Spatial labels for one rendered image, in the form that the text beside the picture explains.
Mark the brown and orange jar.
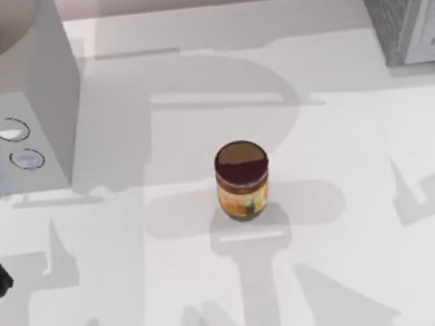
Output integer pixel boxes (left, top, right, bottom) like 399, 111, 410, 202
211, 137, 276, 224

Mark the pale microwave oven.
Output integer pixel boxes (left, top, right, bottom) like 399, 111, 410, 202
0, 0, 92, 199

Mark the small microwave knob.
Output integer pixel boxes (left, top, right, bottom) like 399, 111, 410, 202
9, 146, 46, 171

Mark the large microwave knob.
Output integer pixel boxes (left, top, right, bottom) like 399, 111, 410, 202
0, 115, 32, 145

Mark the grey cabinet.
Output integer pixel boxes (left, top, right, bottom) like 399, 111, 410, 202
354, 0, 435, 71

